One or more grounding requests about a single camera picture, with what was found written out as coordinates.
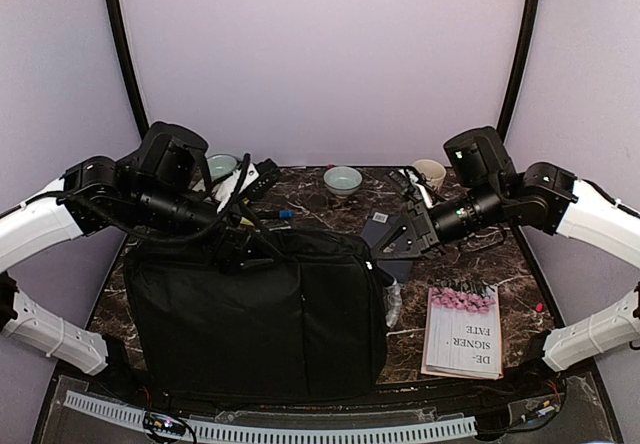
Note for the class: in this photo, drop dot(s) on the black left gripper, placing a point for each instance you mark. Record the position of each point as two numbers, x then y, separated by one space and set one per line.
230 260

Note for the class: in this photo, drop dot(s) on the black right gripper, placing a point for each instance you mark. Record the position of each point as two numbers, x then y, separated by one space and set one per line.
421 231

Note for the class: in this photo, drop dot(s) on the black student backpack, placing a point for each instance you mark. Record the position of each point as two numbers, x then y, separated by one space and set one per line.
310 327

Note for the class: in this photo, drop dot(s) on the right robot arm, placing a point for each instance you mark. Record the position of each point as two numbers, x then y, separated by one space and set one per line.
545 197

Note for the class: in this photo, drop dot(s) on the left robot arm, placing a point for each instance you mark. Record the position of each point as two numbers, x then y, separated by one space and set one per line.
162 193

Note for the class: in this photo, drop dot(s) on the blue capped black marker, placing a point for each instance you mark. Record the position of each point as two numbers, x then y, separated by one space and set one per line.
276 215

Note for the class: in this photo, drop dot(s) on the cream floral mug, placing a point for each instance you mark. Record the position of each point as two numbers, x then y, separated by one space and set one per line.
432 171

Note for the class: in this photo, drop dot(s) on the pale green bowl centre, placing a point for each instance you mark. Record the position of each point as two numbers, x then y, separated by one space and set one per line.
342 181

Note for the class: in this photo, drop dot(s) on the white book with pink flowers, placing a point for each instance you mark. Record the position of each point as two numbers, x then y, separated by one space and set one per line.
463 336

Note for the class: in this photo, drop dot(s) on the pale green bowl on plate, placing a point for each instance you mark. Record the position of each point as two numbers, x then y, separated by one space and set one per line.
221 165

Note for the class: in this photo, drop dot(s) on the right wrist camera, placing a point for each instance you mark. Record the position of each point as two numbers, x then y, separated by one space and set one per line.
412 187

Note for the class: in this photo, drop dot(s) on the white slotted cable duct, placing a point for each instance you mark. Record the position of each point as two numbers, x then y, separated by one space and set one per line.
266 427

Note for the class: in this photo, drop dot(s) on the black left frame post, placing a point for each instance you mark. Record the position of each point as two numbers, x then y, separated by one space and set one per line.
126 65

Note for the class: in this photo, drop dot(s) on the black frame post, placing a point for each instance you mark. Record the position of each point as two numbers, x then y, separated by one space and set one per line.
519 62
126 65

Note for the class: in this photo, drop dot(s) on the black right frame post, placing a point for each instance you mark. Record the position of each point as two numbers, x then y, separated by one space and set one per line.
519 62

